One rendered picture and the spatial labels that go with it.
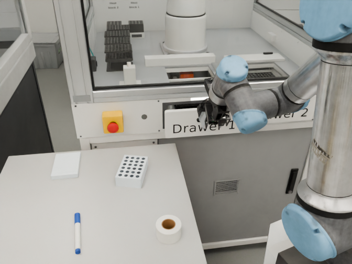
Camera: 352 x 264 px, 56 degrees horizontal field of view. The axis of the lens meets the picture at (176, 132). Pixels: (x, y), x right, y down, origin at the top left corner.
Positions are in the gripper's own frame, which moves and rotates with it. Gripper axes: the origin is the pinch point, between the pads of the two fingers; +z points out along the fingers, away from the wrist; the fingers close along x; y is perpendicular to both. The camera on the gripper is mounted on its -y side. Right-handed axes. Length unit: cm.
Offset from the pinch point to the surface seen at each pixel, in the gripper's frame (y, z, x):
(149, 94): -12.2, 2.4, -19.2
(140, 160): 11.1, 6.5, -24.2
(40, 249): 38, -8, -52
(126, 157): 8.8, 8.5, -29.0
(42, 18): -258, 231, -125
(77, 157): 5.9, 12.7, -46.3
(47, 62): -196, 237, -119
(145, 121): -5.6, 11.3, -21.0
